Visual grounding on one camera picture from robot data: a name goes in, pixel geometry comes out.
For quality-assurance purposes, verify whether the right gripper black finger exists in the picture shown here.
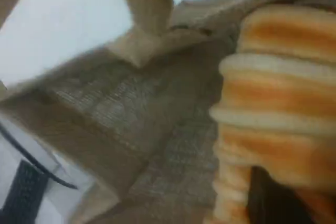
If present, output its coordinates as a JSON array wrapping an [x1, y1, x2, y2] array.
[[246, 165, 308, 224]]

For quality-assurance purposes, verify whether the long ridged golden bread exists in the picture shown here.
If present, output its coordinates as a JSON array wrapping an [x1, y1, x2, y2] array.
[[203, 5, 336, 224]]

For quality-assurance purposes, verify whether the brown burlap tote bag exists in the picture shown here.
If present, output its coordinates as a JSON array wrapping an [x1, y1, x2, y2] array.
[[0, 0, 336, 224]]

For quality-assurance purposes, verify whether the black textured block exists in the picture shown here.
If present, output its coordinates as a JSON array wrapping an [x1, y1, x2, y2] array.
[[0, 159, 49, 224]]

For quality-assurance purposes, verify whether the thin black cable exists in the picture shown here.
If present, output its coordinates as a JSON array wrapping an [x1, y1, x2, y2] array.
[[0, 123, 79, 190]]

